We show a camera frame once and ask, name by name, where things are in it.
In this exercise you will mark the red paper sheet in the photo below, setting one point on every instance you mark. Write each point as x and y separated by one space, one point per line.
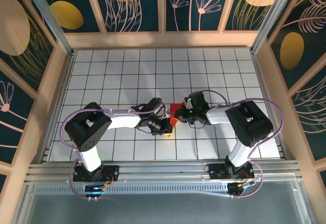
175 114

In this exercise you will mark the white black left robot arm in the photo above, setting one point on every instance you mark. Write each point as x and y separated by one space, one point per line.
124 121

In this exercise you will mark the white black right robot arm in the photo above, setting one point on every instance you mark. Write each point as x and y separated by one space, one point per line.
252 124

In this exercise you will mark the white grid mat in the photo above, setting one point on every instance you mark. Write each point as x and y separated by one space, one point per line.
114 63

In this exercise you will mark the grey metal panel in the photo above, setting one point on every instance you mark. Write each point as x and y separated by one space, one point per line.
163 208

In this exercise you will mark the small circuit board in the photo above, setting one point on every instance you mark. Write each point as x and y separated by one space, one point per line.
98 189
239 187

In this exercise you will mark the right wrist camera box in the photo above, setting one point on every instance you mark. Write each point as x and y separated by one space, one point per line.
187 102

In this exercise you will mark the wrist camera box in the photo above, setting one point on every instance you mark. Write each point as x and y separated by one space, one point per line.
187 102
166 112

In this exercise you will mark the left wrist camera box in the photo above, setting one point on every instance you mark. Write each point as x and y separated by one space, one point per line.
166 112

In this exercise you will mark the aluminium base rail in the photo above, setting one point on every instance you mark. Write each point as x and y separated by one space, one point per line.
163 173

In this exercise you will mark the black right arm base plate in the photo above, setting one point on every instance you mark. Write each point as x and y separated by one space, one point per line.
216 171

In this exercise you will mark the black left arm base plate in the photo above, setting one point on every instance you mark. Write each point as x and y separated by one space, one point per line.
112 171

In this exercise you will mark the aluminium side rail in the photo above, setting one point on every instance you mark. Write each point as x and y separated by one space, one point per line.
56 107
263 81

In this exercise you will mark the aluminium corner post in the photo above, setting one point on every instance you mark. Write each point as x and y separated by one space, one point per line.
273 15
47 15

